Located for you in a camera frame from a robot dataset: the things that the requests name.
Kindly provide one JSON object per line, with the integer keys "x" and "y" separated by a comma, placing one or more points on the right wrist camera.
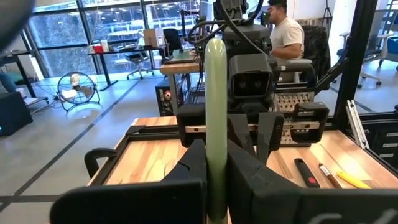
{"x": 250, "y": 84}

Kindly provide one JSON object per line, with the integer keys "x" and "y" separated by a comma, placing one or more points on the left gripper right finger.
{"x": 248, "y": 183}

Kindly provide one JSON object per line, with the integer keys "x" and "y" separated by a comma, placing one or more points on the chair with dark jacket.
{"x": 317, "y": 49}

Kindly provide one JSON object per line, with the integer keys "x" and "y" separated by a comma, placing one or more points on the black drawer cabinet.
{"x": 385, "y": 137}

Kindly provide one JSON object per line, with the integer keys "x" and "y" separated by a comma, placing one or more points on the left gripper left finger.
{"x": 189, "y": 174}

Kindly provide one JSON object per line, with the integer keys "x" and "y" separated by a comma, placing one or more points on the wooden top desk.
{"x": 177, "y": 68}

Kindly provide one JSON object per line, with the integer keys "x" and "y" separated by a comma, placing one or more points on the steel box grater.
{"x": 292, "y": 101}

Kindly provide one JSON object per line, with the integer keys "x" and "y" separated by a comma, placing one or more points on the black square spatula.
{"x": 306, "y": 174}

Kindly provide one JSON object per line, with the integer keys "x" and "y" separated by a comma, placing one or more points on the black floor fan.
{"x": 77, "y": 90}

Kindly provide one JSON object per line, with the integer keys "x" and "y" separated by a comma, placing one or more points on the black office chair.
{"x": 136, "y": 57}

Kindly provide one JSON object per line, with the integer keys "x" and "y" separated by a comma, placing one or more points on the black office desk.
{"x": 133, "y": 48}

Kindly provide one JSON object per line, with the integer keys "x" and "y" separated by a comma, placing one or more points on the reddish brown wooden spoon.
{"x": 329, "y": 175}

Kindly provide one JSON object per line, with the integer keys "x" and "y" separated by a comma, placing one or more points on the cardboard box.
{"x": 154, "y": 38}

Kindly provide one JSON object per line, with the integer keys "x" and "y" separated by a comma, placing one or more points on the yellow silicone spoon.
{"x": 353, "y": 179}

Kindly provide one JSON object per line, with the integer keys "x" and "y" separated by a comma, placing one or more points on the white cup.
{"x": 105, "y": 46}

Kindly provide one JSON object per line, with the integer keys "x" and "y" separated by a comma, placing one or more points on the black desktop computer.
{"x": 164, "y": 99}

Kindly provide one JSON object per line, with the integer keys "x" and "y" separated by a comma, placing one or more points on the person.
{"x": 287, "y": 34}

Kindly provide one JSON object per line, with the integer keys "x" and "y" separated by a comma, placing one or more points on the grey office chair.
{"x": 368, "y": 53}

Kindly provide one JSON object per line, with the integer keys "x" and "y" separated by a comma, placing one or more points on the black chair backrest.
{"x": 172, "y": 40}

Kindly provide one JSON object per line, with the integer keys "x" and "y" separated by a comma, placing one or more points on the black arched table clamp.
{"x": 102, "y": 152}

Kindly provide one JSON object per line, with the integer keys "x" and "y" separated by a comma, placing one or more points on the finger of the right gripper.
{"x": 270, "y": 133}
{"x": 241, "y": 127}

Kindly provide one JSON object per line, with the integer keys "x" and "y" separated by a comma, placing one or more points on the black side table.
{"x": 12, "y": 57}

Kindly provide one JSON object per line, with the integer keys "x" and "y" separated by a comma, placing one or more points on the silver aluminium extrusion bar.
{"x": 357, "y": 124}

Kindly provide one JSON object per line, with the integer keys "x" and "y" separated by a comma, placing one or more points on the low black cabinet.
{"x": 14, "y": 113}

